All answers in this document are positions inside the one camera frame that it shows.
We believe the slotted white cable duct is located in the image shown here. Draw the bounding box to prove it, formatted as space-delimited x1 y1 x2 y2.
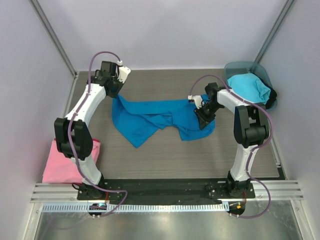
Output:
42 202 229 214

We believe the aluminium front rail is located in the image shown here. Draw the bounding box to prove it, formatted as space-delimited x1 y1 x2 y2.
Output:
30 180 304 203

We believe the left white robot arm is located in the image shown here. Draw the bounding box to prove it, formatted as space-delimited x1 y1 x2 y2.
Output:
54 61 131 200

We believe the left aluminium corner post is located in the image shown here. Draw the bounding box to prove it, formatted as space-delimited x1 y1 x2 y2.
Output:
29 0 77 79

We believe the black t shirt in bin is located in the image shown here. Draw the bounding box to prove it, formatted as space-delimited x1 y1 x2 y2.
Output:
254 77 278 110

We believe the aluminium corner post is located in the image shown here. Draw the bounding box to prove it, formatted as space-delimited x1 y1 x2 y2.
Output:
29 0 77 79
254 0 297 63

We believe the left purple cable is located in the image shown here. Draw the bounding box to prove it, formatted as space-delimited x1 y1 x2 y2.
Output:
67 51 128 217

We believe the blue translucent plastic bin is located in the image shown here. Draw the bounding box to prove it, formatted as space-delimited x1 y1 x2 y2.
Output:
224 61 277 109

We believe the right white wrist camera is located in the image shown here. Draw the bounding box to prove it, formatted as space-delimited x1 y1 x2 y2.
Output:
187 95 205 109

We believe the right aluminium corner post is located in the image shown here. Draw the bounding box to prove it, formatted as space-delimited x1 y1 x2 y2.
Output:
254 0 297 63

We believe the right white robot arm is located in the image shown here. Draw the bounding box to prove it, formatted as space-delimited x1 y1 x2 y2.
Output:
188 82 270 198

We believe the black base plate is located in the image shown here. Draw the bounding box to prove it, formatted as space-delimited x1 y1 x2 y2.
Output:
76 178 256 201

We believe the pink folded t shirt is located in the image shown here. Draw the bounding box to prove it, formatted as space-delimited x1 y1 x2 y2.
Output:
41 138 102 185

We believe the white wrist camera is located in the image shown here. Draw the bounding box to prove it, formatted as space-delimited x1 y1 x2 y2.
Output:
187 95 205 109
117 60 131 84

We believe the light blue t shirt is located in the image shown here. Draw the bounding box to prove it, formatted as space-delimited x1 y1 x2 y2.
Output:
227 73 271 104

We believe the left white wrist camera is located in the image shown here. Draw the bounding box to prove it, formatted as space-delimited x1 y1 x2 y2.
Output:
117 60 131 84

